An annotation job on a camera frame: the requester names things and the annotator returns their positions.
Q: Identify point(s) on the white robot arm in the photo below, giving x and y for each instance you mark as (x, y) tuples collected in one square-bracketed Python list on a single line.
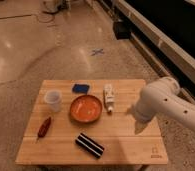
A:
[(161, 96)]

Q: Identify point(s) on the white tube bottle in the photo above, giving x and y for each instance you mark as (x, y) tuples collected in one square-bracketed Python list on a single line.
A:
[(109, 98)]

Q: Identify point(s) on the blue sponge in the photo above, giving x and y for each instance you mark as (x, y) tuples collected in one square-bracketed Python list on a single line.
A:
[(80, 88)]

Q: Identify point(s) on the orange round plate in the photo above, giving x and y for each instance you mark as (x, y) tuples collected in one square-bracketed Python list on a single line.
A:
[(86, 109)]

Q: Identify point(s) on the wooden table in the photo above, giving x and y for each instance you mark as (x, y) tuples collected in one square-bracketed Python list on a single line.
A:
[(125, 142)]

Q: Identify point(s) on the clear plastic cup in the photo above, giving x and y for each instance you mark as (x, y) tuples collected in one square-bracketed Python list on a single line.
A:
[(53, 99)]

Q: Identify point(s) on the black box on floor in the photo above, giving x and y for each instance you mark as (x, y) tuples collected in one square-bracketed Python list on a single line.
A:
[(121, 31)]

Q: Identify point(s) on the black white striped block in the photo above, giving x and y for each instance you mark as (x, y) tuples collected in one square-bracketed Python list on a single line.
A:
[(90, 145)]

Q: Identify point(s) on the red chili pepper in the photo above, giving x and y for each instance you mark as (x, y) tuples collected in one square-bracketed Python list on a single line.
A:
[(44, 128)]

